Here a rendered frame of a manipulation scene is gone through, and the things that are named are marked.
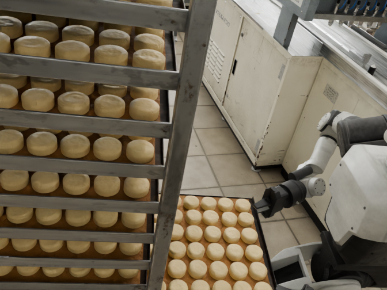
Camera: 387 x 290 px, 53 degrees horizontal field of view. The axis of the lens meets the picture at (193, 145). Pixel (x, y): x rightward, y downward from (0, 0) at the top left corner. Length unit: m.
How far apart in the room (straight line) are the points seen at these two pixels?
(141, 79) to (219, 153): 2.08
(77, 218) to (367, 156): 0.76
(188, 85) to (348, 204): 0.70
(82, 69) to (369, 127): 0.92
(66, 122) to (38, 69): 0.09
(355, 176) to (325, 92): 1.11
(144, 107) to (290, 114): 1.72
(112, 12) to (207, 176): 1.96
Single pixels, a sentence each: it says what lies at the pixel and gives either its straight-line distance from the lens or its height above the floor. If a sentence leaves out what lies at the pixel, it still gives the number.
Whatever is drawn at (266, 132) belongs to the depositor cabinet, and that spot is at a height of 0.35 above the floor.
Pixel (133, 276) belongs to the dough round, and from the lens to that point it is 0.98.
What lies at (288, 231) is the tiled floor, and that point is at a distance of 2.28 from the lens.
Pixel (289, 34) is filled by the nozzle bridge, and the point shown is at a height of 0.91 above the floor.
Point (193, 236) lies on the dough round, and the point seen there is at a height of 0.70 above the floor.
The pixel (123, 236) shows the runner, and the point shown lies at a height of 0.97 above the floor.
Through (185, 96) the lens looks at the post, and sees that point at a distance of 0.55.
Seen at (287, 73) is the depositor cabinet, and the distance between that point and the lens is 2.13.
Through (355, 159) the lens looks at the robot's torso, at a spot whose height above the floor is 0.99.
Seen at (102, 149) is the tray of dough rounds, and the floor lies 1.15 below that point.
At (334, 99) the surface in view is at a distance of 2.11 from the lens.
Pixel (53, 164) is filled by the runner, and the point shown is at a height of 1.14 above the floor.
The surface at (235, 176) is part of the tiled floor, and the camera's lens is 2.48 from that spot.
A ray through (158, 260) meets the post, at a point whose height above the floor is 0.93.
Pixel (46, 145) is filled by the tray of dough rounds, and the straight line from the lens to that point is 0.71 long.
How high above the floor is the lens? 1.59
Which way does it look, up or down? 37 degrees down
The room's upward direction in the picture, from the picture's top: 11 degrees clockwise
